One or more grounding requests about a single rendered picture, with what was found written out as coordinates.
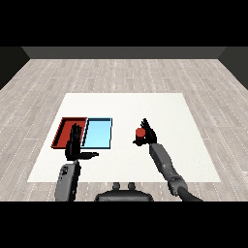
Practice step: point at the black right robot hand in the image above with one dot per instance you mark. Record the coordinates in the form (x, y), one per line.
(149, 134)

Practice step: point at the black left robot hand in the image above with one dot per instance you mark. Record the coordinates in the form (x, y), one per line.
(73, 147)

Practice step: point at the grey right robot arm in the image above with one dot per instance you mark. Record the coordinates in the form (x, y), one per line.
(164, 163)

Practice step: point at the small red can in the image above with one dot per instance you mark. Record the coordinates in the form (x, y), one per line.
(139, 134)

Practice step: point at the shallow red open box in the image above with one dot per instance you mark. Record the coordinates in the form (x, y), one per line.
(64, 133)

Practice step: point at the shallow light blue open box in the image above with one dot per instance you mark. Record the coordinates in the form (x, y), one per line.
(97, 133)

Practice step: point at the dark grey robot body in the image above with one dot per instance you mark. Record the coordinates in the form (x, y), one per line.
(123, 194)

